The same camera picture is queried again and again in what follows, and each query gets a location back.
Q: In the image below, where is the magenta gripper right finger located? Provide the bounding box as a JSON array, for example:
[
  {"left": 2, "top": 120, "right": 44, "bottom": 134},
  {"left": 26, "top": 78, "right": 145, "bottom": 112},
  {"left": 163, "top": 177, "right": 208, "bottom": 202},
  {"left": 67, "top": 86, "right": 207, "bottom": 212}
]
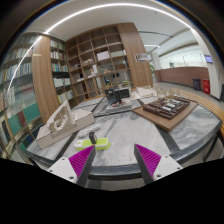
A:
[{"left": 134, "top": 144, "right": 182, "bottom": 184}]

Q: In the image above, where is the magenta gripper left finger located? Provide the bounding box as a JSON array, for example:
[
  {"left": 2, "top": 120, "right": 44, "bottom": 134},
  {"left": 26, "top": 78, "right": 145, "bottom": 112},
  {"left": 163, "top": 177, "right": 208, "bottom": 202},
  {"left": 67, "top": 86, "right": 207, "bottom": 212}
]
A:
[{"left": 48, "top": 146, "right": 96, "bottom": 187}]

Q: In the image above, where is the black charger plug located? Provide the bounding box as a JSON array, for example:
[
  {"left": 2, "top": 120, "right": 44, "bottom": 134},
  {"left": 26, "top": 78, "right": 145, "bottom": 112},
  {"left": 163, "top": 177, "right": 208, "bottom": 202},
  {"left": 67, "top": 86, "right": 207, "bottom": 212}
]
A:
[{"left": 89, "top": 132, "right": 98, "bottom": 144}]

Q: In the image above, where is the green white power strip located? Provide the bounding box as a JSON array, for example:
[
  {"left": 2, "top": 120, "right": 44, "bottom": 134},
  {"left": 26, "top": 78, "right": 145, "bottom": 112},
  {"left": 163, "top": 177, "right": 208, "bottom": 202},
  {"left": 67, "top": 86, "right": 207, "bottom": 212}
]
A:
[{"left": 74, "top": 138, "right": 110, "bottom": 150}]

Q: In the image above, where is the white architectural model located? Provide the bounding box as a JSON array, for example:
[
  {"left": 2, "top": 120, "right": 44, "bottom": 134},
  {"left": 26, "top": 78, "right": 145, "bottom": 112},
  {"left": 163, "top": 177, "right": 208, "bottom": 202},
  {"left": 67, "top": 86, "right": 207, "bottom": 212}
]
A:
[{"left": 36, "top": 101, "right": 95, "bottom": 149}]

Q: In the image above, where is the brown architectural model on board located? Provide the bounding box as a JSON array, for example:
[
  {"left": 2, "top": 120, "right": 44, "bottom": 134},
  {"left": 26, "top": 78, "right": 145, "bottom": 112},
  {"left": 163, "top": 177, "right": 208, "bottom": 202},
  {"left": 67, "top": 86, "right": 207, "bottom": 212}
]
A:
[{"left": 133, "top": 96, "right": 198, "bottom": 131}]

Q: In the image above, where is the black building model on base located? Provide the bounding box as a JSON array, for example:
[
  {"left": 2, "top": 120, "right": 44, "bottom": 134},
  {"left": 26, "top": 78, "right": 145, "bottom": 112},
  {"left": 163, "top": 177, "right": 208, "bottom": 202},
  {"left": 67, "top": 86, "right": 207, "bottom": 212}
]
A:
[{"left": 105, "top": 88, "right": 131, "bottom": 110}]

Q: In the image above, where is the dark blue bin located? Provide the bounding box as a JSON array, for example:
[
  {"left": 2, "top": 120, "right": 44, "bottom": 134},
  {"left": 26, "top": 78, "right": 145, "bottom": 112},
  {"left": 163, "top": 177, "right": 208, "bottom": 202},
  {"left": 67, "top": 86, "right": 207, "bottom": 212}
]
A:
[{"left": 192, "top": 78, "right": 201, "bottom": 91}]

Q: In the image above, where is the red bin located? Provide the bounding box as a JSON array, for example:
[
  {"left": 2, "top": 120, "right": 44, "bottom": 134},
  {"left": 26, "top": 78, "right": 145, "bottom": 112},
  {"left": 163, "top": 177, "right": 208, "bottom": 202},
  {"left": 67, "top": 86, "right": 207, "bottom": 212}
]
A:
[{"left": 203, "top": 79, "right": 210, "bottom": 94}]

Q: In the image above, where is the curved bookshelf with books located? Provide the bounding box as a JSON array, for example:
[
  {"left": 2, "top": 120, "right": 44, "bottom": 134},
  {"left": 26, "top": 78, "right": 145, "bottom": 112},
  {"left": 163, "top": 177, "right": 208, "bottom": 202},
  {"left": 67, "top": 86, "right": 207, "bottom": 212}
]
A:
[{"left": 0, "top": 33, "right": 74, "bottom": 159}]

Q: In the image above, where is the wooden display bookshelf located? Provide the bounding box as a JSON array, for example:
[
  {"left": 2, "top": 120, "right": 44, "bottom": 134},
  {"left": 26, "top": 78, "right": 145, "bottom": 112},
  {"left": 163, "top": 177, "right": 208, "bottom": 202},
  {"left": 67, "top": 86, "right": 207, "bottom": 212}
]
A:
[{"left": 65, "top": 25, "right": 134, "bottom": 102}]

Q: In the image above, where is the white coiled cable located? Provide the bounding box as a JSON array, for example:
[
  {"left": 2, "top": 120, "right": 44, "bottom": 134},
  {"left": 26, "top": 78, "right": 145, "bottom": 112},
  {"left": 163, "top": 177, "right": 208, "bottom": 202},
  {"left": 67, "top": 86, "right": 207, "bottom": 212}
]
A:
[{"left": 77, "top": 123, "right": 102, "bottom": 139}]

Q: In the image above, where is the wall monitor screen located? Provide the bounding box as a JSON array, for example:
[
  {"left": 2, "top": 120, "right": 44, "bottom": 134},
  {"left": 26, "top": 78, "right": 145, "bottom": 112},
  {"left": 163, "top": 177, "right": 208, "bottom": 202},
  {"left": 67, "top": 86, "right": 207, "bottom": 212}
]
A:
[{"left": 204, "top": 55, "right": 213, "bottom": 64}]

